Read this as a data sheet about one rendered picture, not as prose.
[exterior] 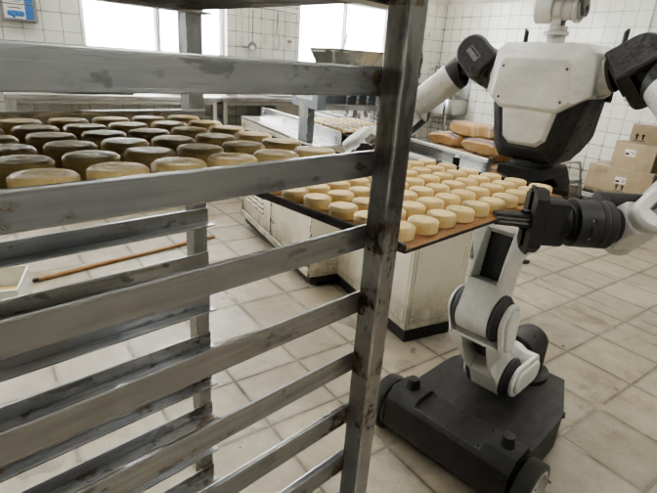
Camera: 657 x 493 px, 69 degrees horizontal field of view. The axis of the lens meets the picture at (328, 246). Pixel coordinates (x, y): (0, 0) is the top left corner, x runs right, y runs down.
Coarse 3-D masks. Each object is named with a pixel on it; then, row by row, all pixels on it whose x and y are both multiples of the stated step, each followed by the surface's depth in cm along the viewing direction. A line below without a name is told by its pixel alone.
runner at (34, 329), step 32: (256, 256) 47; (288, 256) 50; (320, 256) 54; (128, 288) 39; (160, 288) 41; (192, 288) 43; (224, 288) 46; (0, 320) 33; (32, 320) 34; (64, 320) 36; (96, 320) 38; (0, 352) 33
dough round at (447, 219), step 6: (432, 210) 82; (438, 210) 82; (444, 210) 82; (432, 216) 79; (438, 216) 79; (444, 216) 79; (450, 216) 79; (456, 216) 80; (444, 222) 79; (450, 222) 79; (444, 228) 79
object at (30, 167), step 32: (0, 128) 55; (32, 128) 56; (64, 128) 59; (96, 128) 60; (128, 128) 62; (160, 128) 66; (192, 128) 65; (224, 128) 67; (0, 160) 40; (32, 160) 41; (64, 160) 43; (96, 160) 43; (128, 160) 47; (160, 160) 44; (192, 160) 45; (224, 160) 46; (256, 160) 48
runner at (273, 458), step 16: (336, 416) 66; (304, 432) 62; (320, 432) 65; (272, 448) 63; (288, 448) 61; (304, 448) 63; (256, 464) 57; (272, 464) 59; (224, 480) 54; (240, 480) 56
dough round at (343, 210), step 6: (330, 204) 81; (336, 204) 81; (342, 204) 81; (348, 204) 82; (354, 204) 82; (330, 210) 80; (336, 210) 79; (342, 210) 79; (348, 210) 79; (354, 210) 80; (336, 216) 79; (342, 216) 79; (348, 216) 79
